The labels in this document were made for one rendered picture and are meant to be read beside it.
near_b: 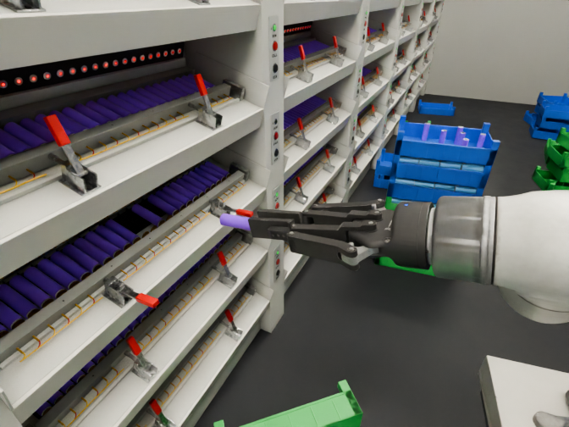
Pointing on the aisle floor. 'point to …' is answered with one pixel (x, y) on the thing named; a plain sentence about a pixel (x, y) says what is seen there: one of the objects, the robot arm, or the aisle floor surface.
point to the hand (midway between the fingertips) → (276, 224)
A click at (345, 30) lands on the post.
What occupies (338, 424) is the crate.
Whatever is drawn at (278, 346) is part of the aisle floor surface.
